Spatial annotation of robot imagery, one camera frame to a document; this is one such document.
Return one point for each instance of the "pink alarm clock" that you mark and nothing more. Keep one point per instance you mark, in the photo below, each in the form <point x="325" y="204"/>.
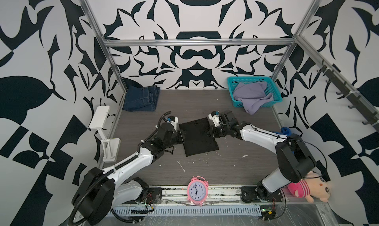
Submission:
<point x="197" y="190"/>

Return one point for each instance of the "bright blue cloth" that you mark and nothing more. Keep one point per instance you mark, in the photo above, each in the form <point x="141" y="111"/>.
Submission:
<point x="286" y="131"/>

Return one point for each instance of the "black coat hook rail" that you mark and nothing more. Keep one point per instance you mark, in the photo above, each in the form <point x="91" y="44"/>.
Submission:
<point x="356" y="98"/>

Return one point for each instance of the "white slotted cable duct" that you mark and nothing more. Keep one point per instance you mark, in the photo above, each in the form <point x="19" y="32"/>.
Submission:
<point x="170" y="211"/>

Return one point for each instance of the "pink plush pig toy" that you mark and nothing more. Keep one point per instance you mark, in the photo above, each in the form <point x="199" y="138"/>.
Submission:
<point x="312" y="185"/>

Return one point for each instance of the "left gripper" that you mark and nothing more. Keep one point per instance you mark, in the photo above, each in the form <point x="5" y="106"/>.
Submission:
<point x="176" y="133"/>

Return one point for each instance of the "black garment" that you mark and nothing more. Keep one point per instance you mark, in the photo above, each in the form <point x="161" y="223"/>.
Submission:
<point x="197" y="138"/>

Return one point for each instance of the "lavender garment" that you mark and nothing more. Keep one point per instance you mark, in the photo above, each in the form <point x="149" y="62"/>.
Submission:
<point x="252" y="96"/>

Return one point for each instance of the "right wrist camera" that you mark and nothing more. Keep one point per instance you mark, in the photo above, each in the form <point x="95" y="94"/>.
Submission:
<point x="215" y="118"/>

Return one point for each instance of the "small green circuit board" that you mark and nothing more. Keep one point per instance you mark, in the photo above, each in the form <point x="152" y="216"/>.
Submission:
<point x="267" y="213"/>

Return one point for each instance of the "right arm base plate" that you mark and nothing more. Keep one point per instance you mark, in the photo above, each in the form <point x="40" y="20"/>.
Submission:
<point x="259" y="194"/>

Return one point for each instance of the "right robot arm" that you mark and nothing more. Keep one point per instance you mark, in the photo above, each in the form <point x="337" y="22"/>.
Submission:
<point x="294" y="158"/>

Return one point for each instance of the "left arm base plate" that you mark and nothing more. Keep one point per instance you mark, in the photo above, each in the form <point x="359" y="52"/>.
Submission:
<point x="152" y="195"/>

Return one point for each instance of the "white box on stand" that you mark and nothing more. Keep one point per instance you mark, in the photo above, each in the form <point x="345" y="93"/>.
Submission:
<point x="110" y="146"/>

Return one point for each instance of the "dark blue denim skirt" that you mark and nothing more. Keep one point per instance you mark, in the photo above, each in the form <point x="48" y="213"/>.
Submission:
<point x="144" y="99"/>

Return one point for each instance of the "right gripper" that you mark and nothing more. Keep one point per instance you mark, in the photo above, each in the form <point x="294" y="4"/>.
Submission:
<point x="214" y="133"/>

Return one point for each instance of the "teal plastic basket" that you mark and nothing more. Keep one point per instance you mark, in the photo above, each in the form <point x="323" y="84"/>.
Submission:
<point x="271" y="87"/>

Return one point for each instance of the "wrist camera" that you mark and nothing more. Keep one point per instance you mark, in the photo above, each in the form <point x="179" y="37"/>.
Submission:
<point x="215" y="118"/>
<point x="173" y="120"/>

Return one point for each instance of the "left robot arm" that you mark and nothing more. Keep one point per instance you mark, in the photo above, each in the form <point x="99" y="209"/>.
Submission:
<point x="103" y="189"/>

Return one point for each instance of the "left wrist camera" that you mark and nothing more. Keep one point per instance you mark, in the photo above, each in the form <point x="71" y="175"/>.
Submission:
<point x="173" y="120"/>

